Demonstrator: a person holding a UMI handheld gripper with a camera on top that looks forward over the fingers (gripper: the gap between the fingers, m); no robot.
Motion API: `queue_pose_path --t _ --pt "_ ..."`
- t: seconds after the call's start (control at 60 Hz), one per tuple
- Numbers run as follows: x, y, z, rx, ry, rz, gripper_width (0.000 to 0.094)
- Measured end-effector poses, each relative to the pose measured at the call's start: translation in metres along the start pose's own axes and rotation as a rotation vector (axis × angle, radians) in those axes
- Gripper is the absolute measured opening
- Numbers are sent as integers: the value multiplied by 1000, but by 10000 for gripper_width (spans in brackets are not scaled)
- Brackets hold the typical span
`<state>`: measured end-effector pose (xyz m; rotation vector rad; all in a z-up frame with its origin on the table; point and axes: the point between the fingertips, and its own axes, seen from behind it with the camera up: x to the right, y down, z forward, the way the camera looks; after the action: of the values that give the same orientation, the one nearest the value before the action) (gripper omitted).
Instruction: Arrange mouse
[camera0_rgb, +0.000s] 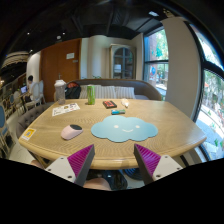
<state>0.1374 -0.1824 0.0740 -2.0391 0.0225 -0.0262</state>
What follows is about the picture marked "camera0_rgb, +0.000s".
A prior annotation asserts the black red small box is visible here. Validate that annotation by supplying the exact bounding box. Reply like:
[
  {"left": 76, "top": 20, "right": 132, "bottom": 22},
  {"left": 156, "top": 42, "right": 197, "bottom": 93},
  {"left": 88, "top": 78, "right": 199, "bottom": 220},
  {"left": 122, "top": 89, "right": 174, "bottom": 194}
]
[{"left": 103, "top": 101, "right": 117, "bottom": 109}]

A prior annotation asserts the blue chair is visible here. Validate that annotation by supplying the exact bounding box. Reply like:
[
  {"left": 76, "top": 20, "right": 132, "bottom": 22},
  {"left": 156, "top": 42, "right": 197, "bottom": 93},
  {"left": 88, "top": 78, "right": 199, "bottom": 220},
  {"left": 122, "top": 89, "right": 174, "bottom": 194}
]
[{"left": 0, "top": 104, "right": 13, "bottom": 158}]

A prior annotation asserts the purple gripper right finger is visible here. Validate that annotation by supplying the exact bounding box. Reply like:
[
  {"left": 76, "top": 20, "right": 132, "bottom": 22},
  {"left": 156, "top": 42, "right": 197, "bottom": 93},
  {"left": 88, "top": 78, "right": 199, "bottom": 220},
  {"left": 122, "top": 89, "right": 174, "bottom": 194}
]
[{"left": 133, "top": 143, "right": 184, "bottom": 186}]

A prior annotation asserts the brown curved sofa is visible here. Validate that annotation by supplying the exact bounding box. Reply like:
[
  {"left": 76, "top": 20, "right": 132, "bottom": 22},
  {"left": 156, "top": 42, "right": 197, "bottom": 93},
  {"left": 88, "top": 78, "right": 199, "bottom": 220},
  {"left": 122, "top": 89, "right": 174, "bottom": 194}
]
[{"left": 16, "top": 78, "right": 162, "bottom": 138}]

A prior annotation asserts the teal small packet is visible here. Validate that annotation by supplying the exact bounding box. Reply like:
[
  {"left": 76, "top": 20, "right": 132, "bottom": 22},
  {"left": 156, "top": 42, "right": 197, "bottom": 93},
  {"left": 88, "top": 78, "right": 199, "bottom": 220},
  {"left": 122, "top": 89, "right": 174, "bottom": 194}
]
[{"left": 111, "top": 109, "right": 126, "bottom": 115}]

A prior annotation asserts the black backpack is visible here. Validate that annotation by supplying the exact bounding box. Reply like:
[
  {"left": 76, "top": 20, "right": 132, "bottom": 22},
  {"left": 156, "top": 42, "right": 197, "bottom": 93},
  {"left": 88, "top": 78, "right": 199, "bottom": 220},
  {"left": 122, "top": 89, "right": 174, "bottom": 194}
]
[{"left": 65, "top": 82, "right": 81, "bottom": 99}]

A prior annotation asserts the yellow QR sticker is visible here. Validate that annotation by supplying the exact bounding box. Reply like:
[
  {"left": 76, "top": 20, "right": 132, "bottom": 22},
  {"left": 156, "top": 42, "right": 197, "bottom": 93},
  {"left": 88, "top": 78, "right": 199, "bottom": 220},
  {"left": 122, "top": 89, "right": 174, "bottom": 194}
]
[{"left": 21, "top": 128, "right": 36, "bottom": 140}]

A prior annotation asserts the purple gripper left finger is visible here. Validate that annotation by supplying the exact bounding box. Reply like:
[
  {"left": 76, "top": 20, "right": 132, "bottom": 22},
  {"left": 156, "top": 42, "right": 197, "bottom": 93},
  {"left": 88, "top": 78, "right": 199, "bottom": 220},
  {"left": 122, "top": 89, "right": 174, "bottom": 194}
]
[{"left": 44, "top": 143, "right": 96, "bottom": 188}]

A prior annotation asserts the glass door cabinet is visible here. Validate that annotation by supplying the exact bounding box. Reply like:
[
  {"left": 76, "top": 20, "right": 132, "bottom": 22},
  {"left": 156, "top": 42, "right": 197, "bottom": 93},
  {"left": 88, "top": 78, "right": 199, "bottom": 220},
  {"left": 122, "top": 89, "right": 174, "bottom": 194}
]
[{"left": 110, "top": 44, "right": 136, "bottom": 79}]

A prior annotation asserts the green drink can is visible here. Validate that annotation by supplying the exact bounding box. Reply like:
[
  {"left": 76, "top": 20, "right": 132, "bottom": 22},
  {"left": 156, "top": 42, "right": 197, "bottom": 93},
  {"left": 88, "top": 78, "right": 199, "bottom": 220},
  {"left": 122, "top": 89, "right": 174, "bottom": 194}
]
[{"left": 87, "top": 85, "right": 95, "bottom": 105}]

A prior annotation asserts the blue cloud mouse pad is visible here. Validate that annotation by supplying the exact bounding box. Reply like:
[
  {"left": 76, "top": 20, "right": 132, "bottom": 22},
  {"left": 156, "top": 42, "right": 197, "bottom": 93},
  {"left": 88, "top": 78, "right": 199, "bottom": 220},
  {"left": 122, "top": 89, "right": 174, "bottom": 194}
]
[{"left": 91, "top": 115, "right": 158, "bottom": 143}]

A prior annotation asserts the wooden door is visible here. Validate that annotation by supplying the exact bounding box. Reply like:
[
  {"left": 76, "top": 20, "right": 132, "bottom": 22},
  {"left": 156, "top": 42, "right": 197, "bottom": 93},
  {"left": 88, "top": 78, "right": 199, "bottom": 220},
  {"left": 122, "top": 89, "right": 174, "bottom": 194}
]
[{"left": 40, "top": 39, "right": 81, "bottom": 102}]

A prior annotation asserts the white crumpled wrapper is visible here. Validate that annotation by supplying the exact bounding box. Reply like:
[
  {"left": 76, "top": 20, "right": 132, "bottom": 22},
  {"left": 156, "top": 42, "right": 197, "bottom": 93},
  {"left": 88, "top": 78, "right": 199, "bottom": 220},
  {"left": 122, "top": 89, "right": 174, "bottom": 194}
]
[{"left": 121, "top": 98, "right": 129, "bottom": 108}]

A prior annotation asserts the seated person in white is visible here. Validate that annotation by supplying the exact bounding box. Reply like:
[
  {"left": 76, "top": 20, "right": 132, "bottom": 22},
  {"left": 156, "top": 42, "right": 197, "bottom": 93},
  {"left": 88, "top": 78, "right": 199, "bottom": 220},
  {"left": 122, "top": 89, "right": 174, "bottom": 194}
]
[{"left": 25, "top": 75, "right": 40, "bottom": 102}]

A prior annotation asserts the clear shaker bottle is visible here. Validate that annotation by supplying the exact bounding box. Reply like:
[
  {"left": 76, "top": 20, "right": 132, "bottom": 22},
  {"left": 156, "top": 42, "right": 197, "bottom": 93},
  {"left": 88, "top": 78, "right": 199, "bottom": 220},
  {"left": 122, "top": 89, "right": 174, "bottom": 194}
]
[{"left": 54, "top": 80, "right": 66, "bottom": 105}]

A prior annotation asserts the striped cushion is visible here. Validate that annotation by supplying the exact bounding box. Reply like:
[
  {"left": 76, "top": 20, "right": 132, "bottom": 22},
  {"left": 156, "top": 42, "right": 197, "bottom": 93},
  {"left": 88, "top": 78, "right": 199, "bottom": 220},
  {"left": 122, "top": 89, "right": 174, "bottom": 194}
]
[{"left": 79, "top": 84, "right": 137, "bottom": 100}]

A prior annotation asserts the printed paper leaflet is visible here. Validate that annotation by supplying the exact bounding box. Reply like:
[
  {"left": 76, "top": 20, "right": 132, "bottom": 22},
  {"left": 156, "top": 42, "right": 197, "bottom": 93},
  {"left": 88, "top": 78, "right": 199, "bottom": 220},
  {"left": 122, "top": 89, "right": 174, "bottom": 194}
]
[{"left": 52, "top": 103, "right": 80, "bottom": 116}]

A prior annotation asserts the pink computer mouse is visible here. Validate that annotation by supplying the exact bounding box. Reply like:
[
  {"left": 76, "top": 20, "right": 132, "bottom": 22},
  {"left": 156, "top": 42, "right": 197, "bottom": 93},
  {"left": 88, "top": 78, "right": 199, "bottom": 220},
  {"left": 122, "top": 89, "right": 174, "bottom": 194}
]
[{"left": 61, "top": 124, "right": 83, "bottom": 140}]

